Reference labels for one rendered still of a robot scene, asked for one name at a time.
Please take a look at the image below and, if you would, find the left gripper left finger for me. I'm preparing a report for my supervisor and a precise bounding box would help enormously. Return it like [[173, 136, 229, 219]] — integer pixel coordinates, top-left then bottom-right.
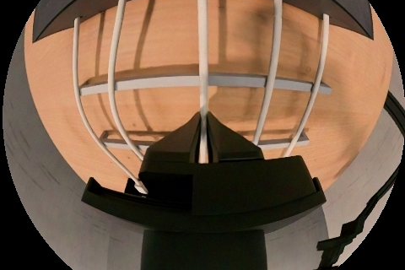
[[142, 111, 201, 163]]

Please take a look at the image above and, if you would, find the white cable plug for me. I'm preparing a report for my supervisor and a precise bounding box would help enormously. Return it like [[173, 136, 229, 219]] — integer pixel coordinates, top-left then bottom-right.
[[135, 181, 148, 194]]

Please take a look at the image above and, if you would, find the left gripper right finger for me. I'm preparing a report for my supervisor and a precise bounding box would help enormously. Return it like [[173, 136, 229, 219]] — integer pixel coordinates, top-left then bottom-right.
[[207, 111, 265, 163]]

